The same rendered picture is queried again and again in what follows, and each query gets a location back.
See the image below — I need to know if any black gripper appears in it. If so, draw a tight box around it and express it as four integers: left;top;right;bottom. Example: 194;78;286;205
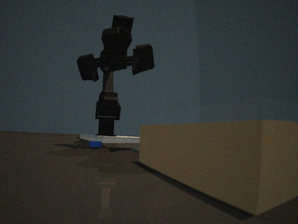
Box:
77;44;155;82

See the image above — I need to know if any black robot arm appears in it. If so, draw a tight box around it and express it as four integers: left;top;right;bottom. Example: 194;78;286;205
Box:
95;15;134;136

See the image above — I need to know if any blue block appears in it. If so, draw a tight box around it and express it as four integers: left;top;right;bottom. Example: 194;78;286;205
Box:
90;141;102;147

